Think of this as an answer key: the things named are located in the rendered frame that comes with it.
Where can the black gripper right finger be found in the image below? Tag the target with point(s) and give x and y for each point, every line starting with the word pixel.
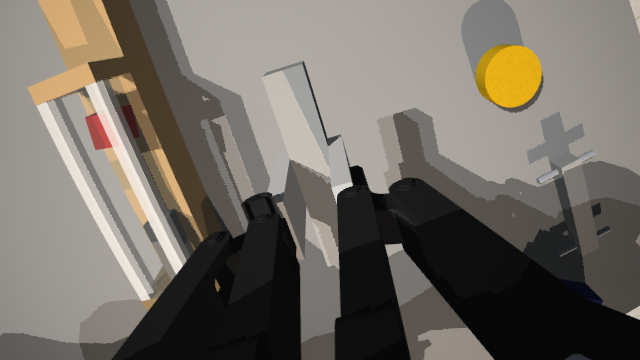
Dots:
pixel 515 308

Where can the yellow short cylinder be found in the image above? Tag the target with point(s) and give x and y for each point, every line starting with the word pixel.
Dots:
pixel 508 75

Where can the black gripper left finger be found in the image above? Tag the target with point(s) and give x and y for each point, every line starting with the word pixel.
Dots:
pixel 263 314

